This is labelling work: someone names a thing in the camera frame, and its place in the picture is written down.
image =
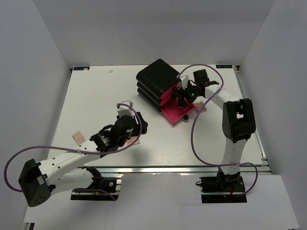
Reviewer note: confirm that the four-colour eyeshadow palette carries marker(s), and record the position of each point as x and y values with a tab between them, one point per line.
133	140

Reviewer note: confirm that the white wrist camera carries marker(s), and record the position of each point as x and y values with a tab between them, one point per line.
183	81
123	110

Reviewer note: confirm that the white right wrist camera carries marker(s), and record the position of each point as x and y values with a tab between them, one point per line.
183	81

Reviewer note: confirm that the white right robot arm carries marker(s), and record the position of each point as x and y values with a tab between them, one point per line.
238	120

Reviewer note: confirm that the left blue corner label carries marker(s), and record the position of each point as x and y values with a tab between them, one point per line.
81	68

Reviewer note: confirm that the pink top drawer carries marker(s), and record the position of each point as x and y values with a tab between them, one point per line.
170	90

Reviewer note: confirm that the blue corner label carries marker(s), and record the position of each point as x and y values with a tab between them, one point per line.
81	68
224	66

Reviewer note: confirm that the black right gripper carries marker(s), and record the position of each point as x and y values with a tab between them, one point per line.
181	94

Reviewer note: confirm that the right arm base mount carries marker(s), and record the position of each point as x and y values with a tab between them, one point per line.
214	190

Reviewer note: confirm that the pink blush palette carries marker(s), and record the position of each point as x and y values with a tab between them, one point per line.
78	138

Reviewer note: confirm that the black drawer organizer cabinet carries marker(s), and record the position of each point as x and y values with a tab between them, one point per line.
154	80

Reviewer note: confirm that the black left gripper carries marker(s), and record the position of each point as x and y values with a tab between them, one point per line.
137	127

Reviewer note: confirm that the right blue corner label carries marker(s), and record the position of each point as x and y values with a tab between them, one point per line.
224	66

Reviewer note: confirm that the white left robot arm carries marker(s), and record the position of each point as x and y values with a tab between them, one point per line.
68	171

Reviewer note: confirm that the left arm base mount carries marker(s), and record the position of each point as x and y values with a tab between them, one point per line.
104	188

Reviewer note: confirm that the aluminium table front rail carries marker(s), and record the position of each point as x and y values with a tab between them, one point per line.
158	170

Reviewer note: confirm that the floral pink palette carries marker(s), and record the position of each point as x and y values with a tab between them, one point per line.
199	107

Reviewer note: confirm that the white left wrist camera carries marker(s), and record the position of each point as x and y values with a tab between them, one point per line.
123	110

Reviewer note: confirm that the pink bottom drawer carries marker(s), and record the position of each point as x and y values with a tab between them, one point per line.
174	113

